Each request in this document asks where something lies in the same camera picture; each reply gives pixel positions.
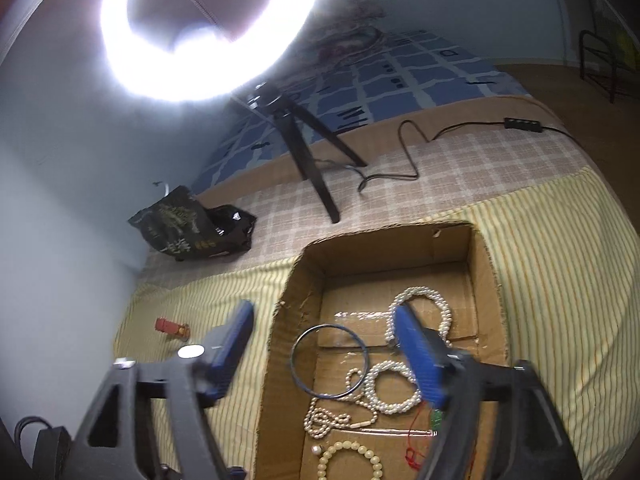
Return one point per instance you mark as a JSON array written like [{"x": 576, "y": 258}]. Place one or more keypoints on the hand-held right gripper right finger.
[{"x": 415, "y": 355}]

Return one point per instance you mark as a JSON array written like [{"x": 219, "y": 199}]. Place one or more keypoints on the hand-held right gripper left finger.
[{"x": 227, "y": 355}]

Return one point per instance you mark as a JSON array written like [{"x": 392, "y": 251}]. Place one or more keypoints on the black bangle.
[{"x": 292, "y": 360}]

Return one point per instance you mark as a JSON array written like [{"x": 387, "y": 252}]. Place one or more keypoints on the brown cardboard box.
[{"x": 300, "y": 280}]

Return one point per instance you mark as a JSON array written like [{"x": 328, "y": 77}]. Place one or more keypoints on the black snack bag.
[{"x": 175, "y": 225}]

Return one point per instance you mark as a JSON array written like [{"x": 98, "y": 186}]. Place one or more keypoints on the yellow striped sheet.
[{"x": 550, "y": 285}]

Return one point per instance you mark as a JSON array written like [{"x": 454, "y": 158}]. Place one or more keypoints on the beige plaid blanket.
[{"x": 450, "y": 180}]

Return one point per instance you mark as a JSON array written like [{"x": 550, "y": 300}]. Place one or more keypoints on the black tripod stand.
[{"x": 310, "y": 160}]

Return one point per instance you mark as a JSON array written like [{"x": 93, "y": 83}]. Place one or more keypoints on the blue patterned bedsheet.
[{"x": 400, "y": 80}]

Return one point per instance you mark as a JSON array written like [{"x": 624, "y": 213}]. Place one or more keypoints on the folded floral quilt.
[{"x": 360, "y": 25}]

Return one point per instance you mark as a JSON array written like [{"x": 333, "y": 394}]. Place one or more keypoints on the black shoe rack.
[{"x": 587, "y": 55}]

